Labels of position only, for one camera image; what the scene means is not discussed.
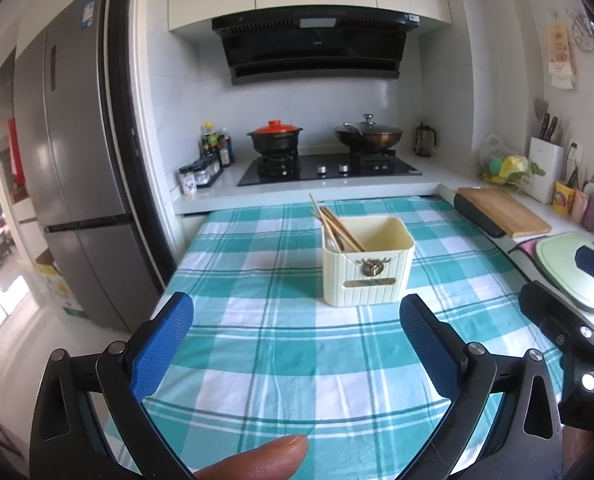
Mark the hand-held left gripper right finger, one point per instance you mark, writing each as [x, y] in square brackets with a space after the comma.
[429, 350]

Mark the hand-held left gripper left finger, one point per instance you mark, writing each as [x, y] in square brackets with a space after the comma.
[162, 345]

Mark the cream ribbed utensil holder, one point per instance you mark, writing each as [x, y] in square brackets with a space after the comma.
[367, 280]

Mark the person's right forearm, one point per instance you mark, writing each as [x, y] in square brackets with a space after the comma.
[577, 455]

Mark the person's left hand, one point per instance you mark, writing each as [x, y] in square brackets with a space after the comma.
[257, 460]

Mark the green plastic board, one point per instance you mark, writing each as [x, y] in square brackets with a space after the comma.
[557, 270]

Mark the pink bottle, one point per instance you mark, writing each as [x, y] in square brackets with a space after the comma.
[589, 212]

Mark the pink cloth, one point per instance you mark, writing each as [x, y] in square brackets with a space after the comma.
[524, 250]

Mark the yellow seasoning packet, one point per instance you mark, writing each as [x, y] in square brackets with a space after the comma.
[563, 197]

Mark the wooden cutting board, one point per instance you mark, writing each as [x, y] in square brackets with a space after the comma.
[507, 210]

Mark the white knife block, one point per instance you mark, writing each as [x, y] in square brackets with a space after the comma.
[544, 170]

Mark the cardboard box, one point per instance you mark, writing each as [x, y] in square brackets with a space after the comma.
[62, 285]

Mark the teal checked tablecloth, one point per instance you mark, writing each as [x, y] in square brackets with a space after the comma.
[287, 360]

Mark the yellow green bagged sponges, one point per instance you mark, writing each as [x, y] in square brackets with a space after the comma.
[507, 165]

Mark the labelled spice jar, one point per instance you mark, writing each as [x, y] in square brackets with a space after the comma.
[188, 182]

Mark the clear spice jar rack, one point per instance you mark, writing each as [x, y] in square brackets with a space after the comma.
[208, 170]

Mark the grey refrigerator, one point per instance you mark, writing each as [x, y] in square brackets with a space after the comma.
[77, 185]

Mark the black gas stove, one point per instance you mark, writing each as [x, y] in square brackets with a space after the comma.
[327, 170]

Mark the group of sauce bottles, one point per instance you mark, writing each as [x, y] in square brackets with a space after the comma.
[217, 145]

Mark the dark wok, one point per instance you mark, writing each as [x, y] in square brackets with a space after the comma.
[369, 135]

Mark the black pot with orange lid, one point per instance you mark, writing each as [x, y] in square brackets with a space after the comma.
[274, 137]

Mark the black range hood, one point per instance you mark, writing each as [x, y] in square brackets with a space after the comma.
[317, 45]

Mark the hanging wall calendar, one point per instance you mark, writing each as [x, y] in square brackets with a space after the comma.
[562, 50]

